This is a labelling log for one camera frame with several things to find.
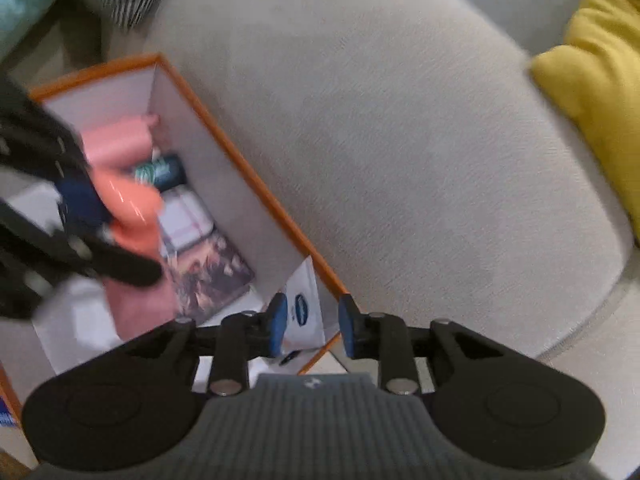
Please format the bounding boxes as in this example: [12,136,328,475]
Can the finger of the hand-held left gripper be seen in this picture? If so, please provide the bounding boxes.
[0,77,113,233]
[0,202,162,288]

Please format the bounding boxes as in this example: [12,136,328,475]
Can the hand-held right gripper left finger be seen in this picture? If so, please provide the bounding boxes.
[122,292,289,397]

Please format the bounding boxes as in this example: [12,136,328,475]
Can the plaid patterned box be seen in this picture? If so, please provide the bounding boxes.
[157,185,218,256]

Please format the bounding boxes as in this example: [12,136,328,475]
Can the pink cylindrical container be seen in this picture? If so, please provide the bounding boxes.
[80,114,161,168]

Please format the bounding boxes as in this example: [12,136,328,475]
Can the white cream tube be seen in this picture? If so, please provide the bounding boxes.
[280,257,328,366]

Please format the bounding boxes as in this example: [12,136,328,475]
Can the pink pump bottle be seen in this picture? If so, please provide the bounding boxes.
[90,167,181,343]

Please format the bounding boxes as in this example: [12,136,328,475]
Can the dark shampoo bottle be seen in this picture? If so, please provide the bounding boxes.
[132,154,187,192]

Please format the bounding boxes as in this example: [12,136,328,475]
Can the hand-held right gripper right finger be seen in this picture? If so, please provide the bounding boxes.
[338,293,507,397]

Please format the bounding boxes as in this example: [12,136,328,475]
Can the orange cardboard box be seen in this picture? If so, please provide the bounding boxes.
[0,53,351,426]

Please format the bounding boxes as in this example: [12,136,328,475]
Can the floral patterned box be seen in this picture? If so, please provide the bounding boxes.
[162,230,256,326]

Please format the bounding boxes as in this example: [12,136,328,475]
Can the yellow pillow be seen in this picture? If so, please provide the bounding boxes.
[529,0,640,248]

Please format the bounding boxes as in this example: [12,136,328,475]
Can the beige sofa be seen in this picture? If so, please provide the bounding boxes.
[0,0,640,480]

